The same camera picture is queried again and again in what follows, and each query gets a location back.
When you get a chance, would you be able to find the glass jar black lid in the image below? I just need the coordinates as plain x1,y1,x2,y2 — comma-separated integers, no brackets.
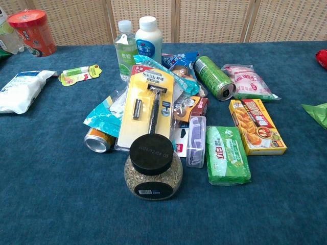
124,133,183,201

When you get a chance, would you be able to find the yellow curry box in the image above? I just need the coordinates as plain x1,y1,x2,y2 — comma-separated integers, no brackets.
228,99,288,156

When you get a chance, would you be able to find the wicker folding screen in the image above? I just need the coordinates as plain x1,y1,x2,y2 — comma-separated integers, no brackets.
0,0,327,46

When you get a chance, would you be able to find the orange drink can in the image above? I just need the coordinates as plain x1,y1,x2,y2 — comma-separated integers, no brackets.
84,127,117,154

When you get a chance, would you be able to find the white tissue packet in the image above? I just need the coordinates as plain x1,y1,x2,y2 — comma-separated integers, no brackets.
0,70,58,115

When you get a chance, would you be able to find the teal white plastic package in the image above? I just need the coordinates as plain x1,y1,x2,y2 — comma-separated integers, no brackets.
83,55,200,137

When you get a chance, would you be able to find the green packet edge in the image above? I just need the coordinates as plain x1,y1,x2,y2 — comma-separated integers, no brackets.
0,48,13,61

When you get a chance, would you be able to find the yellow razor blister pack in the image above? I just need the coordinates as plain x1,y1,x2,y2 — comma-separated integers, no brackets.
114,65,175,152

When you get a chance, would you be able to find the green soap package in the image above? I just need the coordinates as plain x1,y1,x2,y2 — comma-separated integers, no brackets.
205,125,252,186

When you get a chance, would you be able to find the clear plastic staple box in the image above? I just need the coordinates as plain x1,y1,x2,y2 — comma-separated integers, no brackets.
185,115,207,168

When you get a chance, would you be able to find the green plastic bag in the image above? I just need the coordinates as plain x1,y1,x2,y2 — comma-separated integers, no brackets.
301,102,327,130

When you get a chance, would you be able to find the lip balm blister card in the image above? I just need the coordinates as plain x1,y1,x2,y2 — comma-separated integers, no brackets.
58,64,102,87

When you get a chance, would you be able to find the red object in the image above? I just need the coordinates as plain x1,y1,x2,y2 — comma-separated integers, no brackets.
315,49,327,71

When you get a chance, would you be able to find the brown orange small box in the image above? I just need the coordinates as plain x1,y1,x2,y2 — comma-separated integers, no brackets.
173,95,209,129

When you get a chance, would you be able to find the blue snack bag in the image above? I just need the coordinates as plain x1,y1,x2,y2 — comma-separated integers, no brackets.
161,51,208,97

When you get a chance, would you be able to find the green label water bottle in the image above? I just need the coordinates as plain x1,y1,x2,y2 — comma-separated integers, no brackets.
113,20,139,82

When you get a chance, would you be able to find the red lidded orange cup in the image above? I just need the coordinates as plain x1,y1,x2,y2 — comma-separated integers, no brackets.
7,9,57,58

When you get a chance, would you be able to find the pink snack packet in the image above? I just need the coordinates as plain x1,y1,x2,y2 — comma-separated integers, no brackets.
221,63,281,101

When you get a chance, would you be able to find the white milk bottle blue label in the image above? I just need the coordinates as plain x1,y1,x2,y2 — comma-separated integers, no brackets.
135,16,164,64

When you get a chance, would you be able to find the clear plastic drink bottle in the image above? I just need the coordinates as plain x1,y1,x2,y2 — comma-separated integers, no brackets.
0,7,25,55

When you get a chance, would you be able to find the white red hang card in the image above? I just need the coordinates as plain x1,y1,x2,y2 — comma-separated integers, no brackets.
170,122,190,154

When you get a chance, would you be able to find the green drink can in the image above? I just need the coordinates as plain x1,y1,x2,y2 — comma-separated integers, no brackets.
193,56,236,102

